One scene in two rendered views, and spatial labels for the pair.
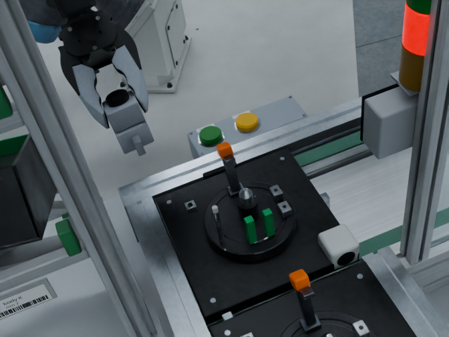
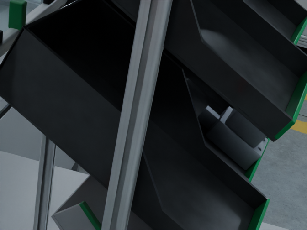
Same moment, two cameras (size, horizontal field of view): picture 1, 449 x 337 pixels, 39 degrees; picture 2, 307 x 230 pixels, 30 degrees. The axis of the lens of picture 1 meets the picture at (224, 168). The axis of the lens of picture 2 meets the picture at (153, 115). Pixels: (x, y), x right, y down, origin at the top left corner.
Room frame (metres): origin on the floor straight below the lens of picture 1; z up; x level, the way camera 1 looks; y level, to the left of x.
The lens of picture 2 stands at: (0.66, -0.20, 1.56)
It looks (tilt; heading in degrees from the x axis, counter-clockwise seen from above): 29 degrees down; 110
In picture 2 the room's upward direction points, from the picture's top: 12 degrees clockwise
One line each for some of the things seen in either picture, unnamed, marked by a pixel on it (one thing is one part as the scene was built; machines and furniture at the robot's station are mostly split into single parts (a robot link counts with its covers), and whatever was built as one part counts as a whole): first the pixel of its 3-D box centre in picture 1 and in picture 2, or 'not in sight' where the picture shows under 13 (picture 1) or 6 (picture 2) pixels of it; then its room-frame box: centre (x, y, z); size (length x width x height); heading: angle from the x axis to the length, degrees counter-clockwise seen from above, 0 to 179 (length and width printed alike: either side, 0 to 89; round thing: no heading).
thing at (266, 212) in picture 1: (268, 222); not in sight; (0.56, -0.05, 1.01); 0.01 x 0.01 x 0.05; 14
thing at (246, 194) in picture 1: (246, 194); not in sight; (0.60, -0.02, 1.04); 0.02 x 0.02 x 0.03
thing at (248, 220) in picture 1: (250, 229); not in sight; (0.56, -0.02, 1.01); 0.01 x 0.01 x 0.05; 14
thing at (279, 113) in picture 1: (248, 136); not in sight; (0.83, -0.05, 0.93); 0.21 x 0.07 x 0.06; 104
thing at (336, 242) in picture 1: (338, 247); not in sight; (0.53, -0.14, 0.97); 0.05 x 0.05 x 0.04; 14
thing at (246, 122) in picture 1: (247, 123); not in sight; (0.83, -0.05, 0.96); 0.04 x 0.04 x 0.02
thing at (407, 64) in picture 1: (423, 61); not in sight; (0.53, -0.24, 1.28); 0.05 x 0.05 x 0.05
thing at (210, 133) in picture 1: (210, 137); not in sight; (0.81, 0.01, 0.96); 0.04 x 0.04 x 0.02
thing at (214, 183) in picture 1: (250, 227); not in sight; (0.60, -0.02, 0.96); 0.24 x 0.24 x 0.02; 14
